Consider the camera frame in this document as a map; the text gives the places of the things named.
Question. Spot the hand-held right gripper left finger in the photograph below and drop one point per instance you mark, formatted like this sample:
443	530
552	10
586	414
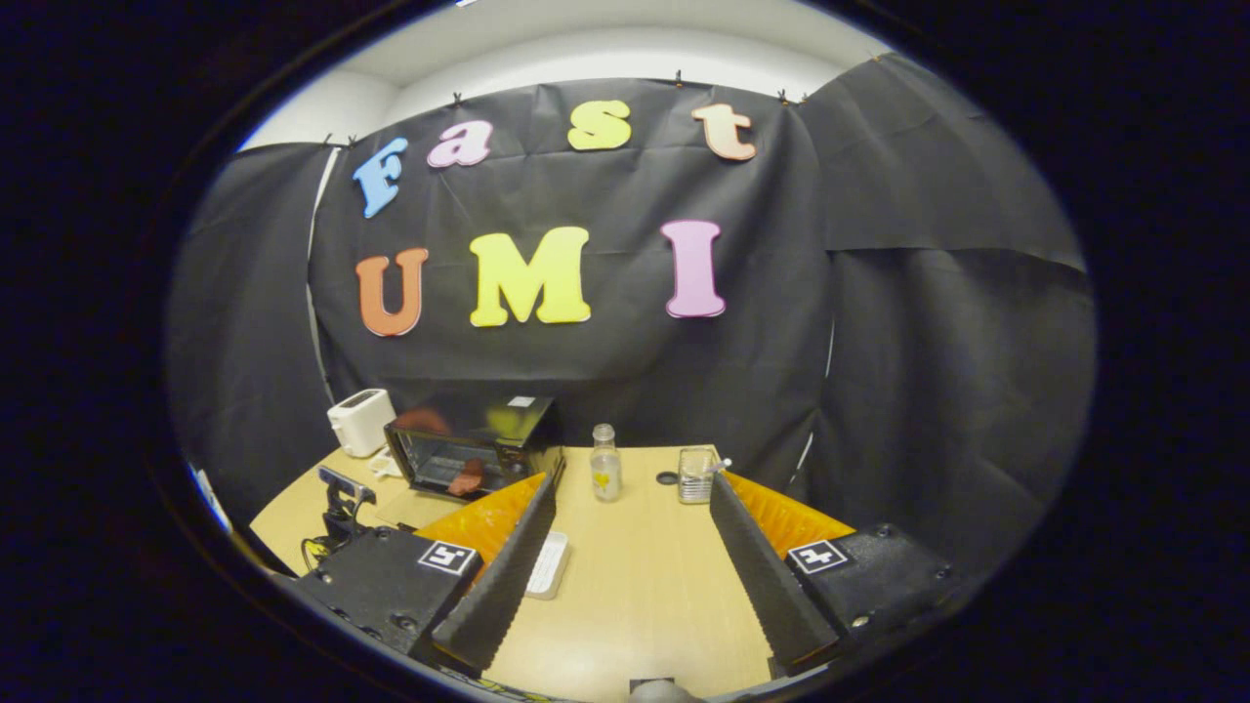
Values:
508	576

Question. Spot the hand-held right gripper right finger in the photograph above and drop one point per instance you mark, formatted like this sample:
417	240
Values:
757	576

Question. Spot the brown roasted meat piece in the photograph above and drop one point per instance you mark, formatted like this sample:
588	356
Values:
467	478

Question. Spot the black electric oven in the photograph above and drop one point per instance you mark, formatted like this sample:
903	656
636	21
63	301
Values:
518	425

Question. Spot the white rectangular plate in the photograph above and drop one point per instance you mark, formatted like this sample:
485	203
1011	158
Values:
547	566

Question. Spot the small white object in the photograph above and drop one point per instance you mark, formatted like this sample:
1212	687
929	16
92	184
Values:
386	465

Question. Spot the white toaster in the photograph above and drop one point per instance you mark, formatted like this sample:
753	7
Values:
361	422

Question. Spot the metal spoon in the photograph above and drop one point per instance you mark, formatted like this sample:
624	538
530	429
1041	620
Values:
721	467

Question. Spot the clear glass bottle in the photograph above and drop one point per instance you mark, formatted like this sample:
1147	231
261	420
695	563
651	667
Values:
605	469

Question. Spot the black backdrop cloth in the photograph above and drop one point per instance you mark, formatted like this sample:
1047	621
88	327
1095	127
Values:
684	371

